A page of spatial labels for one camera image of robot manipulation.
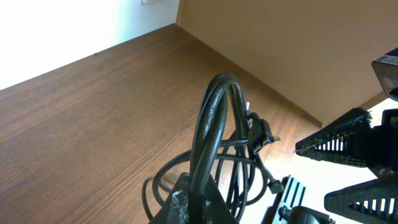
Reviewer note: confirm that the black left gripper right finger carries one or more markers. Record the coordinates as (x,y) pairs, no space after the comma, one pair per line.
(374,201)

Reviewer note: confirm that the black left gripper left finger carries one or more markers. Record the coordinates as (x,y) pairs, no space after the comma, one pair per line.
(351,140)

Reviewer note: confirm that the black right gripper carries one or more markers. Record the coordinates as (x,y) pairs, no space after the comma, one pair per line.
(286,209)

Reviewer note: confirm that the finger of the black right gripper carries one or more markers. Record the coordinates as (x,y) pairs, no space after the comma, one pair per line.
(175,209)

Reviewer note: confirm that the black USB cable removed one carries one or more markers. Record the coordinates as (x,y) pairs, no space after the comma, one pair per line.
(244,153)

